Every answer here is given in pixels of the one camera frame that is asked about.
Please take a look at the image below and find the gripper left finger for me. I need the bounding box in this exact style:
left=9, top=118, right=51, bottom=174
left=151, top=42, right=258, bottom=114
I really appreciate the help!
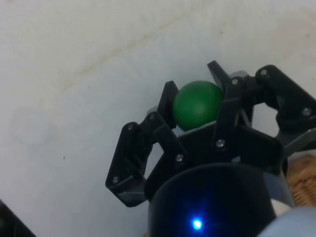
left=105, top=80, right=190, bottom=208

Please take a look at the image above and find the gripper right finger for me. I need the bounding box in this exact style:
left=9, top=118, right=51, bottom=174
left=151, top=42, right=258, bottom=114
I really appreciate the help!
left=206, top=60, right=316, bottom=151

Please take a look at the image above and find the green ball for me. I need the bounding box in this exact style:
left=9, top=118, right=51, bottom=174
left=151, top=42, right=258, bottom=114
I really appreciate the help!
left=172, top=80, right=225, bottom=132

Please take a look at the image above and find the brown wicker basket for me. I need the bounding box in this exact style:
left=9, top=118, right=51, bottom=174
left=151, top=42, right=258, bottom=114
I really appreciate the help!
left=287, top=155, right=316, bottom=207

